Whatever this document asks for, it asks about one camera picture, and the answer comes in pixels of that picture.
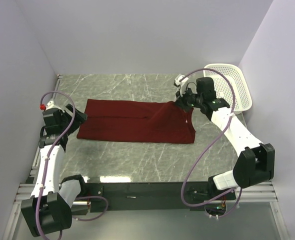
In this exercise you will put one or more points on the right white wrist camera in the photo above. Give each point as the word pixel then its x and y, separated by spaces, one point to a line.
pixel 181 82

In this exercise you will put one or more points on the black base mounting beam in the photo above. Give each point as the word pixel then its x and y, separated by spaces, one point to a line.
pixel 132 196

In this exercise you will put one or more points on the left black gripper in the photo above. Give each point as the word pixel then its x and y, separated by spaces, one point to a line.
pixel 79 118

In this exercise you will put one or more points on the white plastic laundry basket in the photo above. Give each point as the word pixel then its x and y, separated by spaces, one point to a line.
pixel 243 100

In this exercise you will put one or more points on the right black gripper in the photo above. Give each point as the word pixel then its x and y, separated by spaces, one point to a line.
pixel 180 101

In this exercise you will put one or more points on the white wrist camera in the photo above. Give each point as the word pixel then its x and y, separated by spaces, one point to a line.
pixel 49 107
pixel 181 82

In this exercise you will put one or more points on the dark red t-shirt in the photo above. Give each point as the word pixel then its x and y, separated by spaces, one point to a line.
pixel 137 122

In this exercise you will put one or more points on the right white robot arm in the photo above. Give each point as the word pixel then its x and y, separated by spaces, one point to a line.
pixel 255 160

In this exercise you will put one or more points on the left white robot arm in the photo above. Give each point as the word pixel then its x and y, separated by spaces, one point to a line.
pixel 49 205

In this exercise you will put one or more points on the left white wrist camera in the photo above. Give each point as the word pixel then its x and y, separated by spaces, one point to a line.
pixel 49 107

